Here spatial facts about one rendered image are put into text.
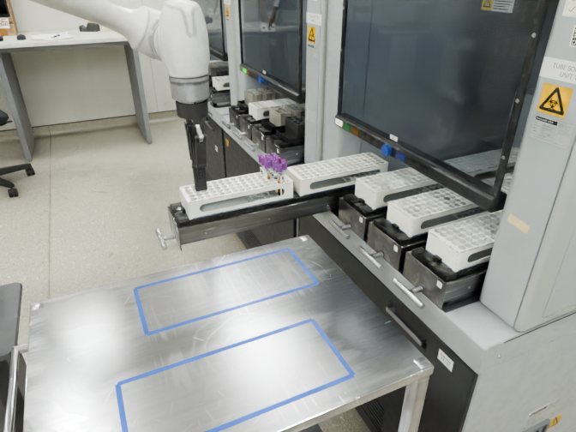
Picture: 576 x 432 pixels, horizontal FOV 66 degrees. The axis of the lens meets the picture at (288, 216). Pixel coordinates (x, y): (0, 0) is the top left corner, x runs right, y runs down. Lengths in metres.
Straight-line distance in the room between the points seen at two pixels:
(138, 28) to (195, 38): 0.18
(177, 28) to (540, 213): 0.80
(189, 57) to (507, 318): 0.86
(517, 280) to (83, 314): 0.83
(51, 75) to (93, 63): 0.37
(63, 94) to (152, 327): 3.94
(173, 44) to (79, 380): 0.68
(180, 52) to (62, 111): 3.71
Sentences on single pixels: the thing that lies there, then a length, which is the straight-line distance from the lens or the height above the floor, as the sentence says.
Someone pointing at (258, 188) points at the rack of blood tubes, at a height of 0.86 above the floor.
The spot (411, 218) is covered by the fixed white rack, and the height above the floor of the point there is 0.86.
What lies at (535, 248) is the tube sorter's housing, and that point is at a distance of 0.94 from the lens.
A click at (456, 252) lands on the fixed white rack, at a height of 0.86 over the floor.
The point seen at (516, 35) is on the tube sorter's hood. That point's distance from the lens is 0.90.
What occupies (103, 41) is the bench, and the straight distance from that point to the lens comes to 3.90.
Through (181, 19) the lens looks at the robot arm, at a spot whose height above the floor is 1.29.
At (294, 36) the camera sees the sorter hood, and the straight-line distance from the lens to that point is 1.61.
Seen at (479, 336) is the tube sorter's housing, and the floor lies 0.73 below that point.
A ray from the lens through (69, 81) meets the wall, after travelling 4.65.
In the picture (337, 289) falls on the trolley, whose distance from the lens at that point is 0.91.
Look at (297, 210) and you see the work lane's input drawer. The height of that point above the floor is 0.78.
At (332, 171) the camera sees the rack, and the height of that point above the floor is 0.86.
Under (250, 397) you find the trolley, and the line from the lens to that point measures 0.73.
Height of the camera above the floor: 1.39
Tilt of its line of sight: 29 degrees down
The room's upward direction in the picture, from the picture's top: straight up
